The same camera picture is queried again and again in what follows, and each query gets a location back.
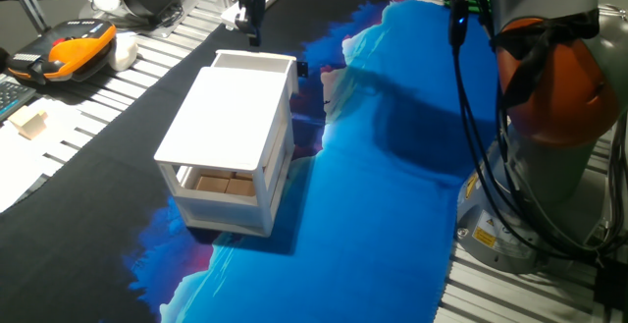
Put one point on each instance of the white drawer cabinet frame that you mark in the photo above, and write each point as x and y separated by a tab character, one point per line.
221	117

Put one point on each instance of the orange black teach pendant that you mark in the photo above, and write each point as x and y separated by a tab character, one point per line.
73	50

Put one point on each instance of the white lumpy object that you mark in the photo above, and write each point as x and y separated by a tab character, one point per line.
122	53

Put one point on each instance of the black computer keyboard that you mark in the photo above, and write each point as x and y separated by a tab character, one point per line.
12	96

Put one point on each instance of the grey reel base plate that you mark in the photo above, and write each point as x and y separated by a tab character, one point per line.
162	26

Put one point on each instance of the silver orange robot arm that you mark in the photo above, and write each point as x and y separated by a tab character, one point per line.
554	82

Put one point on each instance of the pale wooden block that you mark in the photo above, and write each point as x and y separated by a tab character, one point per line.
28	123

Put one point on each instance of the aluminium profile bar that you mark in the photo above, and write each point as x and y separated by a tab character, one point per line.
24	0

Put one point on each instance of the blue black printed cloth mat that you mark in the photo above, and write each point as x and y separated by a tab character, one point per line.
382	215

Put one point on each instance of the white power strip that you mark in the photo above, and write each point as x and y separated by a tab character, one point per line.
228	18

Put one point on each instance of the brown wooden block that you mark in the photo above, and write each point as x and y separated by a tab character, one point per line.
241	187
244	176
212	184
216	173

